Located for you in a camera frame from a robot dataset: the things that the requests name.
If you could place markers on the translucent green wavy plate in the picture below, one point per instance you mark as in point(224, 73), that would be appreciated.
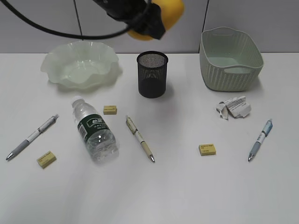
point(82, 65)

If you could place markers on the yellow eraser near bottle cap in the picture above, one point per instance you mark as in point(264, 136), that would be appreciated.
point(110, 110)

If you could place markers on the pale green woven basket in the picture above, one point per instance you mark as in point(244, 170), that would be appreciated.
point(230, 61)

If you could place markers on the blue and white pen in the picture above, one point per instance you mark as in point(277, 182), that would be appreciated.
point(263, 134)

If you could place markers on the white waste paper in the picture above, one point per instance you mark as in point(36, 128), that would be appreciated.
point(237, 107)

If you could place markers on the black mesh pen holder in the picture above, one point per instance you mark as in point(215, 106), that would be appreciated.
point(152, 73)

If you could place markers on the grey and white pen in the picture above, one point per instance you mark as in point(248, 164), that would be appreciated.
point(45, 126)

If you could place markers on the yellow eraser front left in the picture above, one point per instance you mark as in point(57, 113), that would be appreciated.
point(46, 159)

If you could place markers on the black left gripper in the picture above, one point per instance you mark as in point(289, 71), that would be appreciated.
point(131, 12)

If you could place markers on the yellow mango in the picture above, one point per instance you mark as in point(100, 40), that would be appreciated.
point(171, 11)

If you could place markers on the yellow eraser right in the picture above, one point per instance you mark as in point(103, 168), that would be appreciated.
point(207, 149)

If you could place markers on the clear water bottle green label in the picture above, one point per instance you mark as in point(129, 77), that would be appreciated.
point(99, 140)

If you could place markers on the beige and white pen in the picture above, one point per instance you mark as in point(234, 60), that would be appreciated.
point(140, 139)

